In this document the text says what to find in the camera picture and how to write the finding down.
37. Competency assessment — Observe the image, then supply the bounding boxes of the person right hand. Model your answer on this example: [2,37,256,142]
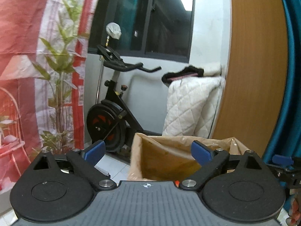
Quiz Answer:
[286,189,300,226]

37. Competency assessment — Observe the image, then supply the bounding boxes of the checked bunny tablecloth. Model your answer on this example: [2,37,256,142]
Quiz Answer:
[95,155,130,184]

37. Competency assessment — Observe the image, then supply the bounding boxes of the teal curtain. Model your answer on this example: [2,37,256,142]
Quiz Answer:
[262,0,301,165]

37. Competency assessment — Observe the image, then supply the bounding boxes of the black exercise bike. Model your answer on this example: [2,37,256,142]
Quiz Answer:
[86,22,162,153]

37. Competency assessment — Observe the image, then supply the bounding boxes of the cardboard box with plastic liner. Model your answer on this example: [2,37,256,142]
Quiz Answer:
[128,133,248,181]

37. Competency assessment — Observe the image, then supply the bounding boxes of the white quilted blanket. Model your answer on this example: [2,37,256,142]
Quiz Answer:
[162,63,222,138]

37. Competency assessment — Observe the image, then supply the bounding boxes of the wooden headboard panel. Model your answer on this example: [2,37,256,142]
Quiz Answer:
[213,0,288,155]

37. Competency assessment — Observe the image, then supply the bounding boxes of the black pink garment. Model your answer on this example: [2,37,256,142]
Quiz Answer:
[161,65,204,84]

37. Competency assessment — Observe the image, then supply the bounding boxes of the red printed backdrop cloth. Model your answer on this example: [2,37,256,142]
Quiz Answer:
[1,0,98,193]

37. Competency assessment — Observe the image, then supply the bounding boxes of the dark window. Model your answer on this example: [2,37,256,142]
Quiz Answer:
[88,0,194,63]

